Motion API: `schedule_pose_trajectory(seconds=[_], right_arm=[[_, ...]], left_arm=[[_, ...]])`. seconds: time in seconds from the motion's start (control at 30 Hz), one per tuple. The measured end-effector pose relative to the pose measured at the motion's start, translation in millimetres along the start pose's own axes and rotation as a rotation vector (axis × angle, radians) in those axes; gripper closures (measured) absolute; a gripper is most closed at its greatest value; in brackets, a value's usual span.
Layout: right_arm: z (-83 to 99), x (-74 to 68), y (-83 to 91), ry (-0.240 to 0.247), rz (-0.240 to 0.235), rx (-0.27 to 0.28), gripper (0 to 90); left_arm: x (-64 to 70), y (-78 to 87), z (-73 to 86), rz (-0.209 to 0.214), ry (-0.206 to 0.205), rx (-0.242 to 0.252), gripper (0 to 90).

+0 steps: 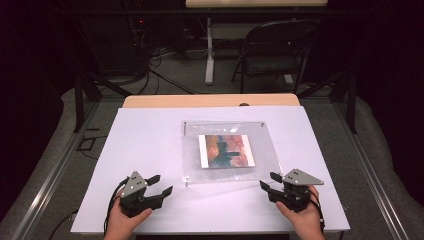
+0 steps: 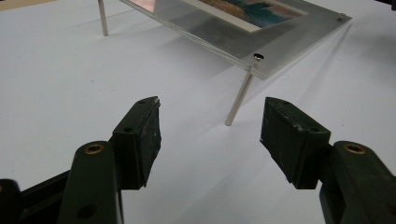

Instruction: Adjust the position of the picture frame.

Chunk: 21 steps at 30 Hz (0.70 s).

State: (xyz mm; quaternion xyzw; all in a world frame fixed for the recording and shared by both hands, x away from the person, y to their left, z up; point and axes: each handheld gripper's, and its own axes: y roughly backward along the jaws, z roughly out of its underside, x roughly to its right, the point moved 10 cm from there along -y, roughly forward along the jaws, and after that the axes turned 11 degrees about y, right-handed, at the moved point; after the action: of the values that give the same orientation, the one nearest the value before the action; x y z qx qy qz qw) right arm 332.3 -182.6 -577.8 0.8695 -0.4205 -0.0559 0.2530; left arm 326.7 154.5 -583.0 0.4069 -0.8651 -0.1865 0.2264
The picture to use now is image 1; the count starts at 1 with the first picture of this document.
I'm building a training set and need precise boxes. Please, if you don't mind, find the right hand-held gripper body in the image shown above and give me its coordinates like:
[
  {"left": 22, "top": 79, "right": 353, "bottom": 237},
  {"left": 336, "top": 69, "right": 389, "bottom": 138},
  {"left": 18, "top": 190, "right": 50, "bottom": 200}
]
[{"left": 267, "top": 168, "right": 325, "bottom": 213}]

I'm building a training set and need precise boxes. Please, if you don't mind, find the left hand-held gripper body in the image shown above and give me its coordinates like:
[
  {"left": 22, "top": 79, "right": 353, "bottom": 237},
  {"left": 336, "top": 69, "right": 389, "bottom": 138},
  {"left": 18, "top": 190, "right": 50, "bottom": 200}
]
[{"left": 119, "top": 170, "right": 164, "bottom": 218}]

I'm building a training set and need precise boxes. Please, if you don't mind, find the clear acrylic picture frame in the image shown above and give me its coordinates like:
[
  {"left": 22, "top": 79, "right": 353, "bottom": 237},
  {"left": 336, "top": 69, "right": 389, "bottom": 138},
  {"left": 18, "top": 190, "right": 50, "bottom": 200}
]
[{"left": 181, "top": 119, "right": 284, "bottom": 185}]

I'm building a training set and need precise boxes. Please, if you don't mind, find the landscape painting print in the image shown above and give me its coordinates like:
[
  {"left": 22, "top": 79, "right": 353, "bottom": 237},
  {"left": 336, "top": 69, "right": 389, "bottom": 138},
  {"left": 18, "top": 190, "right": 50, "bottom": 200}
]
[{"left": 198, "top": 134, "right": 256, "bottom": 170}]

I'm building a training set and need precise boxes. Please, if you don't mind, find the person's right hand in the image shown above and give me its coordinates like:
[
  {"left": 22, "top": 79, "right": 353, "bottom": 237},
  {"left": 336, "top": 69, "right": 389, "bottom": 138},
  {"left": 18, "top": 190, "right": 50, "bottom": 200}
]
[{"left": 275, "top": 185, "right": 326, "bottom": 240}]

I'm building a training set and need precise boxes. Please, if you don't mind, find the person's left hand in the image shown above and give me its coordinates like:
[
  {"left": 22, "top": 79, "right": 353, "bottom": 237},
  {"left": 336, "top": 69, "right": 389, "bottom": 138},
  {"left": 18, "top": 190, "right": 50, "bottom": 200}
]
[{"left": 103, "top": 196, "right": 153, "bottom": 240}]

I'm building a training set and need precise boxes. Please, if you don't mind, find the white table cover sheet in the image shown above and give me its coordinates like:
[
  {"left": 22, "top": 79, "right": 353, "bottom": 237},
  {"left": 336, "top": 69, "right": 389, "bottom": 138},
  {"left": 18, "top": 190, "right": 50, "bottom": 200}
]
[{"left": 70, "top": 105, "right": 351, "bottom": 235}]

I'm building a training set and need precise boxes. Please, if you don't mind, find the light wooden table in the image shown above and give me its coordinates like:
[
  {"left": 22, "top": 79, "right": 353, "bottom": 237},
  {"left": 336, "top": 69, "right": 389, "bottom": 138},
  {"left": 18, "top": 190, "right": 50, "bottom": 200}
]
[{"left": 122, "top": 93, "right": 301, "bottom": 109}]

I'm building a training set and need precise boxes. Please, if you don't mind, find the black metal stand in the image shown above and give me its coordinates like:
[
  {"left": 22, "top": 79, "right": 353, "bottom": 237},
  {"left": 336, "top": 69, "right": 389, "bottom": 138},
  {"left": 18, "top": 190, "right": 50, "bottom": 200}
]
[
  {"left": 296, "top": 69, "right": 358, "bottom": 135},
  {"left": 73, "top": 71, "right": 134, "bottom": 134}
]

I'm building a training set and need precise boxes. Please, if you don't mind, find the black folding chair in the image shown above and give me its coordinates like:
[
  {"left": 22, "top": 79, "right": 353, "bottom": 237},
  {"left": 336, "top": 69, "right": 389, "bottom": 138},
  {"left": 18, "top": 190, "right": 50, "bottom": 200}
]
[{"left": 230, "top": 18, "right": 322, "bottom": 95}]

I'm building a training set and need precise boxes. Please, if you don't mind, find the desk with white legs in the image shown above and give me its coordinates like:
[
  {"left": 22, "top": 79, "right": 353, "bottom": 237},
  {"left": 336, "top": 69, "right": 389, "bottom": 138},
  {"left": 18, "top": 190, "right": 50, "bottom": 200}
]
[{"left": 185, "top": 0, "right": 329, "bottom": 86}]

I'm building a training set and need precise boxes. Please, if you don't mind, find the dark equipment rack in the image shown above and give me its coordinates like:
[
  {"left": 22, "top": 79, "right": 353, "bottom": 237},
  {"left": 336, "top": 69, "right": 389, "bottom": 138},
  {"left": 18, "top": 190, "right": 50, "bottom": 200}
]
[{"left": 128, "top": 0, "right": 158, "bottom": 73}]

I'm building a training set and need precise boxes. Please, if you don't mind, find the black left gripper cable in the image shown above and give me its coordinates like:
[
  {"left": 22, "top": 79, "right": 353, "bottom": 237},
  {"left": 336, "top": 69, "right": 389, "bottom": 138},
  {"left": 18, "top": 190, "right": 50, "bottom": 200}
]
[{"left": 103, "top": 177, "right": 130, "bottom": 236}]

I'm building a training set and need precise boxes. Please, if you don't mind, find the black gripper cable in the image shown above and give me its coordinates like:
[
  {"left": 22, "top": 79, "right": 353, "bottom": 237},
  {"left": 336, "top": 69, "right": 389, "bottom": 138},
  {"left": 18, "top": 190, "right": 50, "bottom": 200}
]
[
  {"left": 309, "top": 190, "right": 326, "bottom": 234},
  {"left": 103, "top": 177, "right": 130, "bottom": 236}
]

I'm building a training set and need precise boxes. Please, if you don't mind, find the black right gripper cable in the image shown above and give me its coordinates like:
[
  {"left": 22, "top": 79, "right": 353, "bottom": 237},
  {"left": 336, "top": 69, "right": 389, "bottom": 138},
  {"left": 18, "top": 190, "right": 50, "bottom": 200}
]
[{"left": 309, "top": 190, "right": 326, "bottom": 234}]

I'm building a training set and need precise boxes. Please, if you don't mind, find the aluminium floor rail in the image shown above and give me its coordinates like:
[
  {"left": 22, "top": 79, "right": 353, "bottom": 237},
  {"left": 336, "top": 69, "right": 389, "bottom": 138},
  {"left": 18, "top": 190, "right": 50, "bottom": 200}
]
[
  {"left": 333, "top": 99, "right": 412, "bottom": 240},
  {"left": 11, "top": 101, "right": 99, "bottom": 240}
]

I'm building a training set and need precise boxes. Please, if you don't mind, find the black floor cable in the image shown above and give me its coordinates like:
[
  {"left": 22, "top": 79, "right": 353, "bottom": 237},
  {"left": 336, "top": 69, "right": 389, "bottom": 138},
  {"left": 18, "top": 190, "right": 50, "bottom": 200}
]
[{"left": 48, "top": 209, "right": 80, "bottom": 240}]

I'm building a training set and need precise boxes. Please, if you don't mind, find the bundle of black floor cables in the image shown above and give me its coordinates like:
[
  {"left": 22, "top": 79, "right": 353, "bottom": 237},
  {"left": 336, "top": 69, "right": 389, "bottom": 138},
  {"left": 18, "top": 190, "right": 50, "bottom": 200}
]
[{"left": 109, "top": 46, "right": 198, "bottom": 96}]

